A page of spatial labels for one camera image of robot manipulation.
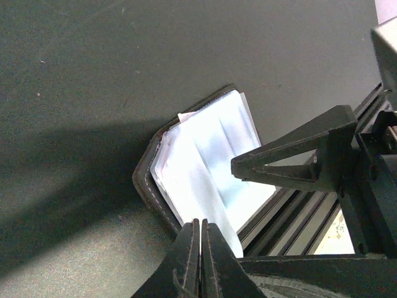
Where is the black aluminium rail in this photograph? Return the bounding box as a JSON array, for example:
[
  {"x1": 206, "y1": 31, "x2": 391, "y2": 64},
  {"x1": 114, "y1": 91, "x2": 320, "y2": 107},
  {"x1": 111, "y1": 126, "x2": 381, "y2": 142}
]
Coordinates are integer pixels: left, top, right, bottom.
[{"x1": 243, "y1": 85, "x2": 388, "y2": 256}]

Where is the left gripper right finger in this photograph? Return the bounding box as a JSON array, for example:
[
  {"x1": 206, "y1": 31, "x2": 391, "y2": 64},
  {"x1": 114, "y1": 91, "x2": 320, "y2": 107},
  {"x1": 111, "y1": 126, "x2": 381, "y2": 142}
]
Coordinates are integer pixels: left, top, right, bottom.
[{"x1": 201, "y1": 219, "x2": 265, "y2": 297}]

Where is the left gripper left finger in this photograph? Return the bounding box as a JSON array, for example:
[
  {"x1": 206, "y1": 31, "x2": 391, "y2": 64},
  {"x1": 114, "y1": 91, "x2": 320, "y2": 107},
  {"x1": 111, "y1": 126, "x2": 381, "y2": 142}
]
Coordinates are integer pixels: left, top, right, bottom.
[{"x1": 133, "y1": 219, "x2": 200, "y2": 297}]

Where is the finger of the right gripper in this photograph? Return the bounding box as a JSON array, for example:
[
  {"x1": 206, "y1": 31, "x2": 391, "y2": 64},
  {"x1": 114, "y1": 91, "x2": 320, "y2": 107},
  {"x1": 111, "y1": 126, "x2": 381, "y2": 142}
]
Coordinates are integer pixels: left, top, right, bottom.
[{"x1": 231, "y1": 105, "x2": 357, "y2": 192}]

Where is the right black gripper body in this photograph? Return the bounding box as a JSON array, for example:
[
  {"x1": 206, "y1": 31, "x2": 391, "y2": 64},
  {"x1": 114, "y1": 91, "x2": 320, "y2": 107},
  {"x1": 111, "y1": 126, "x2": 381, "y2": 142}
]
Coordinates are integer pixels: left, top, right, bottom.
[{"x1": 235, "y1": 24, "x2": 397, "y2": 298}]

